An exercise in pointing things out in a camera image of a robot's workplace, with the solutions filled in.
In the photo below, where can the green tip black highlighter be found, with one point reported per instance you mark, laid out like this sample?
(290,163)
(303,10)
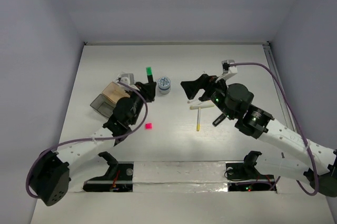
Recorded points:
(150,78)

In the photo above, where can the green highlighter cap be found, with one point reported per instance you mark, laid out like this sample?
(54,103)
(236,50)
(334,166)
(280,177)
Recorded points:
(149,71)

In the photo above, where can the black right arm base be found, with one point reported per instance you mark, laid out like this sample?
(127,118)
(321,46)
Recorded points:
(243,176)

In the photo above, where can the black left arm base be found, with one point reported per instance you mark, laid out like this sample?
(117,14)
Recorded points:
(117,178)

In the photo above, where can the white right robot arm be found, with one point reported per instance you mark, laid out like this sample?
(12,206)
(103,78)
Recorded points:
(312,163)

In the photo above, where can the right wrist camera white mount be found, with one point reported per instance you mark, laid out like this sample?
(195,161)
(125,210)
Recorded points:
(229,70)

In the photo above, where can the left blue paint jar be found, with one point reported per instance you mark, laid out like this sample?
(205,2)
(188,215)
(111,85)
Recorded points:
(164,85)

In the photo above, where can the yellow capped marker lower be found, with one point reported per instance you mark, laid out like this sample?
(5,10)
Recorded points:
(198,123)

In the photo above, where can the yellow capped marker crossing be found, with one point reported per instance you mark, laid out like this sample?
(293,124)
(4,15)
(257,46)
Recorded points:
(201,106)

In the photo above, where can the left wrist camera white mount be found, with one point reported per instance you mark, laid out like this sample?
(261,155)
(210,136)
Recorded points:
(126,78)

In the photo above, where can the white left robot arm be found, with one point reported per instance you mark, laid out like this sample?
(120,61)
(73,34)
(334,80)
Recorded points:
(49,177)

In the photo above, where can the amber plastic container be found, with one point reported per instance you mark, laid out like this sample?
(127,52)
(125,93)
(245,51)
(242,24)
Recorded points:
(113,92)

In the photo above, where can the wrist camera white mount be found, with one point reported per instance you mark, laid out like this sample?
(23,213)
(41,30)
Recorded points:
(126,78)
(229,70)

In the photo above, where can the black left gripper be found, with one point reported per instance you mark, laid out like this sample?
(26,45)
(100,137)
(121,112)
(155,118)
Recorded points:
(145,90)

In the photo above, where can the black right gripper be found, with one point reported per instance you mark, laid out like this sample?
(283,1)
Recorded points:
(192,87)

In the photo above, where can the pink tip black highlighter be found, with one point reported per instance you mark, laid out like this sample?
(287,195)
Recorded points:
(219,120)

